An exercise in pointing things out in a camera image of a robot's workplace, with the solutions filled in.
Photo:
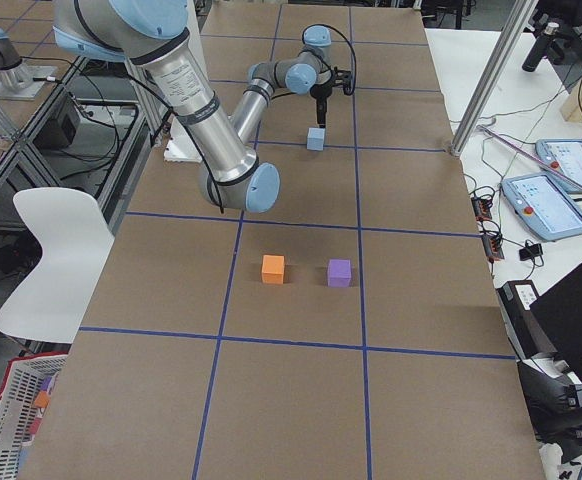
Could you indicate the near teach pendant tablet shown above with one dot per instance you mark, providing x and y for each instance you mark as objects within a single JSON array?
[{"x": 543, "y": 206}]

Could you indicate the teach pendant tablet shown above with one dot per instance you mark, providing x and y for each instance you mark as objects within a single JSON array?
[
  {"x": 543, "y": 206},
  {"x": 563, "y": 156}
]

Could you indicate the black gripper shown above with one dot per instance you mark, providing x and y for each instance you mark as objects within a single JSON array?
[{"x": 319, "y": 93}]

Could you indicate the aluminium frame post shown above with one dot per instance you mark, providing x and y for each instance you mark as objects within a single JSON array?
[{"x": 507, "y": 40}]

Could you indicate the white plastic chair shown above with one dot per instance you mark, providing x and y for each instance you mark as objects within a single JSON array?
[{"x": 50, "y": 302}]

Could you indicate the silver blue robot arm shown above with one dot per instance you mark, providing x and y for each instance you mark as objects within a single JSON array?
[{"x": 155, "y": 36}]

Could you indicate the purple foam block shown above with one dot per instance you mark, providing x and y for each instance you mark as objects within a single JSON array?
[{"x": 339, "y": 273}]

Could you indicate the orange terminal board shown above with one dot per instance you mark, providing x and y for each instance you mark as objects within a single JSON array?
[{"x": 490, "y": 231}]

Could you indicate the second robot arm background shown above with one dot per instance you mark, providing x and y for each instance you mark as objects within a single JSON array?
[{"x": 18, "y": 79}]

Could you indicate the light blue foam block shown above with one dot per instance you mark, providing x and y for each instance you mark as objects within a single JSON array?
[{"x": 315, "y": 139}]

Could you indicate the black cylinder camera mount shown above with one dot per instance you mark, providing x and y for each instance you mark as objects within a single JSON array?
[{"x": 543, "y": 44}]

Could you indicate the orange foam block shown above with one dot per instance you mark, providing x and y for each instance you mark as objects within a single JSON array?
[{"x": 273, "y": 269}]

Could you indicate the black device with label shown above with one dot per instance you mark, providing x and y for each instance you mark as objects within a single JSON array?
[{"x": 527, "y": 337}]

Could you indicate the white perforated plastic basket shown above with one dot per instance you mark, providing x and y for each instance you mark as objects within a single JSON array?
[{"x": 25, "y": 378}]

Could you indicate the far teach pendant tablet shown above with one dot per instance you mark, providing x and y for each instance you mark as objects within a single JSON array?
[{"x": 563, "y": 156}]

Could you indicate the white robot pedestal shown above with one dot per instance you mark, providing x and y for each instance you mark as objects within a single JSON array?
[{"x": 180, "y": 147}]

